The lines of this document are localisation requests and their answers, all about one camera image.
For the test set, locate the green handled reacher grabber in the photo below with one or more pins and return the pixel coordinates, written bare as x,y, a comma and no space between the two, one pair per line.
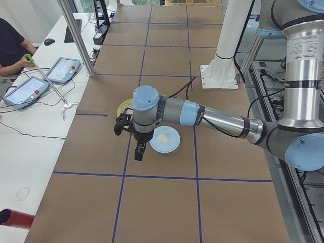
67,105

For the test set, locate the red cylinder tube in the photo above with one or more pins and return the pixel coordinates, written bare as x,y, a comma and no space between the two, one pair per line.
17,219

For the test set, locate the aluminium frame post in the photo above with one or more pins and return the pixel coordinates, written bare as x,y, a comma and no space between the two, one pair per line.
71,23

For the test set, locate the black computer mouse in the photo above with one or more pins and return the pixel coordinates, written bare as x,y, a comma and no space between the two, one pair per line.
49,41

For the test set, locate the teach pendant tablet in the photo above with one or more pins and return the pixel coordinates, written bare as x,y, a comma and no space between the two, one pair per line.
26,93
63,70

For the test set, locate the light blue round plate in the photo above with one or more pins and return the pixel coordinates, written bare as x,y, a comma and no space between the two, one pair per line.
171,133

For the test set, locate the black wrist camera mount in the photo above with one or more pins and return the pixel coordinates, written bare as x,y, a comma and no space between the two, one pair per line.
123,122

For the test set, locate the black box on desk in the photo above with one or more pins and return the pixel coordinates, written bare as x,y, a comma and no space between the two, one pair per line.
100,34

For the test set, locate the near teach pendant tablet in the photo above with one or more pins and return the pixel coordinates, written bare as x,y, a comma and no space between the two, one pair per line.
26,93

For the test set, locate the person in black shirt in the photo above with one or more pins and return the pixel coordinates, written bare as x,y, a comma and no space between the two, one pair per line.
14,50

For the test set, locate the yellow rimmed steamer basket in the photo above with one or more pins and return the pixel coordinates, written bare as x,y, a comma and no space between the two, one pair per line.
125,108

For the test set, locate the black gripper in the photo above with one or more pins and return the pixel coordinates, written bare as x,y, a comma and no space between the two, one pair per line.
143,136

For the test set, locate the white steamed bun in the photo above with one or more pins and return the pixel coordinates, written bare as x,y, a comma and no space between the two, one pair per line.
163,138

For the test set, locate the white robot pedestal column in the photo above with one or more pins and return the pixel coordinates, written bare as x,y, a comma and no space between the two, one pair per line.
220,73

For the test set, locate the far teach pendant tablet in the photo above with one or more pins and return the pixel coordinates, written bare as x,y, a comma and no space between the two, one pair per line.
63,70

